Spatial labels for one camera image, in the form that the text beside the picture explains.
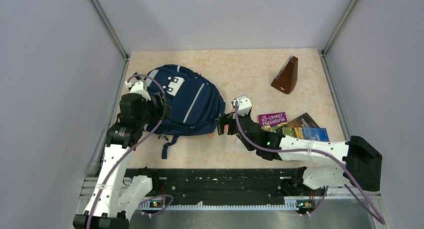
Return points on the navy blue student backpack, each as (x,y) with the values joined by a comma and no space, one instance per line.
(194,102)

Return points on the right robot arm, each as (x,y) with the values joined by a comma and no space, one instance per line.
(355,162)

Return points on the green blue book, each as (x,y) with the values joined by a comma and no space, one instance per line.
(307,133)

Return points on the dark brown book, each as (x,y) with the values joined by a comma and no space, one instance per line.
(302,121)

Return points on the brown wooden metronome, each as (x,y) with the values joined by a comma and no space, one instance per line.
(286,79)

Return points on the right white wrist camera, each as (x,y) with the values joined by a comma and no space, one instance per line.
(244,105)

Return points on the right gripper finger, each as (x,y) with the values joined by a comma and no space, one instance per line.
(230,118)
(221,121)

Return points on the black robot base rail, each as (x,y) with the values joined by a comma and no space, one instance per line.
(225,187)

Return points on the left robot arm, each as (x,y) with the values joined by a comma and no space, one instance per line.
(109,207)

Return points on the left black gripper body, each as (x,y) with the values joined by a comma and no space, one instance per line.
(150,113)

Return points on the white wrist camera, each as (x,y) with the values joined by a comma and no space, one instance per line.
(139,88)
(244,105)

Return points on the purple treehouse book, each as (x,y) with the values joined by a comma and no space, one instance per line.
(272,121)

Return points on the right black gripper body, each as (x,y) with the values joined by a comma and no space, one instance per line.
(238,134)

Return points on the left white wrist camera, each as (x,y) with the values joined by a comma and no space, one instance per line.
(139,88)

